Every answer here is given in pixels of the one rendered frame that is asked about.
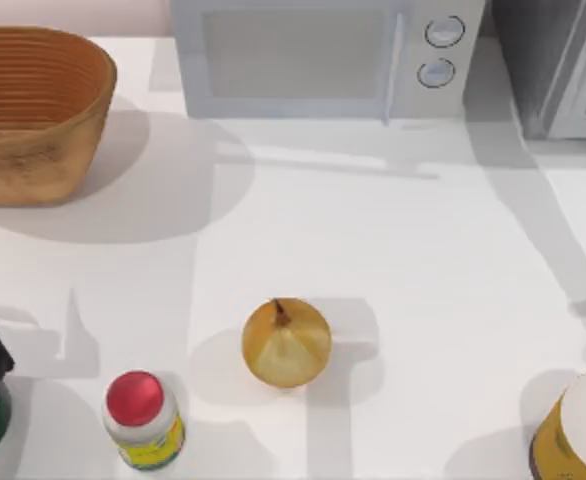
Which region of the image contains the yellow onion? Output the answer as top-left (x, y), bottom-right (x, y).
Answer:
top-left (241, 297), bottom-right (333, 391)

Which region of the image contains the pale microwave oven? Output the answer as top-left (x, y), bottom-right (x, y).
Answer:
top-left (168, 0), bottom-right (486, 127)

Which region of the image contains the microwave knob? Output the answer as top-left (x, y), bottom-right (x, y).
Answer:
top-left (424, 14), bottom-right (467, 48)
top-left (416, 57), bottom-right (457, 90)

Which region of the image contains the red capped white bottle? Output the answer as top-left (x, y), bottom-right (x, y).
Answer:
top-left (102, 369), bottom-right (186, 472)

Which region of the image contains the brown woven basket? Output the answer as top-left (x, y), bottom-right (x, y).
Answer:
top-left (0, 26), bottom-right (119, 207)

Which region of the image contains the yellow and white can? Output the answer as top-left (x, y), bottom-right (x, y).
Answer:
top-left (528, 370), bottom-right (586, 480)

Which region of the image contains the microwave door handle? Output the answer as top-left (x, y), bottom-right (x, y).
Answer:
top-left (381, 12), bottom-right (405, 127)

